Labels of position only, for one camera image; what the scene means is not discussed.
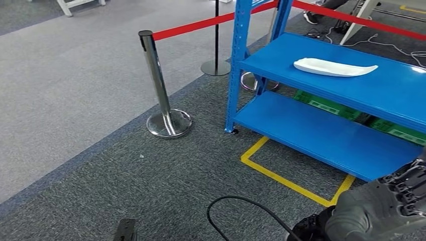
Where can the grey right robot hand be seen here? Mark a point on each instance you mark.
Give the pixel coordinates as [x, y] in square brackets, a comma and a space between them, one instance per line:
[366, 213]

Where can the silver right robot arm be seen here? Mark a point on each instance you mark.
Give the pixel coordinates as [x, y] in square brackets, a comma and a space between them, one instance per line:
[309, 227]

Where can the blue metal shelf rack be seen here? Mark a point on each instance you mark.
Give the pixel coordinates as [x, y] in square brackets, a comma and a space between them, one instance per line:
[316, 139]

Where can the white curved plastic trim part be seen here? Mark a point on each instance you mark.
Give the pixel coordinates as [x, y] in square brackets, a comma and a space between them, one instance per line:
[332, 68]

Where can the green plastic crate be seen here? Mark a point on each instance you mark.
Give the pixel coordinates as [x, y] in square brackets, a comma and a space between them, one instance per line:
[396, 131]
[329, 106]

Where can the chrome stanchion with black head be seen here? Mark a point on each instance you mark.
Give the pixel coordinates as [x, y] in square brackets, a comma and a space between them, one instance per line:
[248, 83]

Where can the red barrier belt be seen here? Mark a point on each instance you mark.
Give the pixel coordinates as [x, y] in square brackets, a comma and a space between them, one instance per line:
[366, 21]
[206, 23]

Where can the white desk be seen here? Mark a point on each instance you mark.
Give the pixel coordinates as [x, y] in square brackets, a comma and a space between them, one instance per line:
[361, 16]

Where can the person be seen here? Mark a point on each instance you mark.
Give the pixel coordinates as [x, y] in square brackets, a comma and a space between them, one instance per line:
[311, 16]

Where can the yellow floor tape square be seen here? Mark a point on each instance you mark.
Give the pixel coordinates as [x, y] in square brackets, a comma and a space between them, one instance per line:
[412, 10]

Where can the black pole stanchion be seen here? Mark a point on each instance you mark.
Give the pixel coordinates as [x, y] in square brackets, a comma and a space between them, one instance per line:
[216, 68]

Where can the chrome stanchion with round base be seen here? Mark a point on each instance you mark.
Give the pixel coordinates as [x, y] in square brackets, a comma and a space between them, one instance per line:
[156, 73]

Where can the white bench frame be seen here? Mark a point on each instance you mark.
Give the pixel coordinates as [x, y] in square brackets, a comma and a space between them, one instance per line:
[65, 6]

